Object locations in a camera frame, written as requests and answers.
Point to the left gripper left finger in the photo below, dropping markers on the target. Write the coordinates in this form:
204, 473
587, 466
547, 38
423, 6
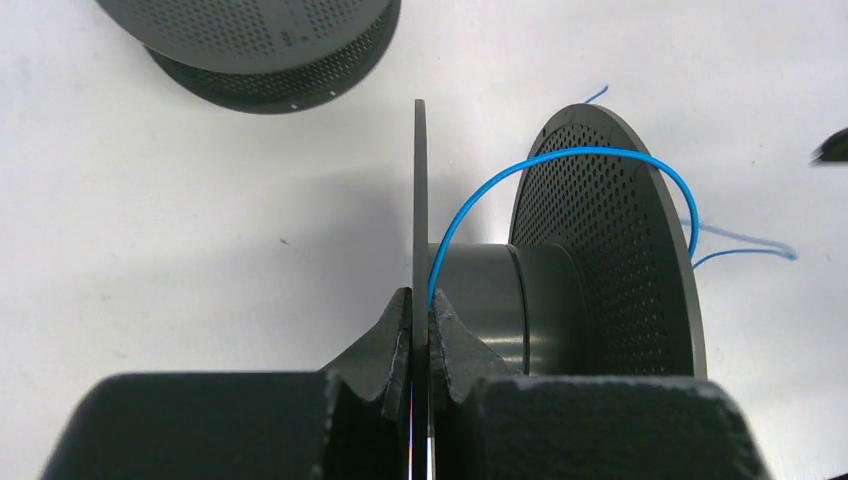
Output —
347, 420

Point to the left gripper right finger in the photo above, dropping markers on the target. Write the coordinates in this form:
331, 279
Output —
492, 422

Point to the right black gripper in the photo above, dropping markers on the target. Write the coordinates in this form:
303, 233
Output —
833, 151

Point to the black spool lying flat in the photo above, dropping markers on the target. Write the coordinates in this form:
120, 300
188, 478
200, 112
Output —
261, 56

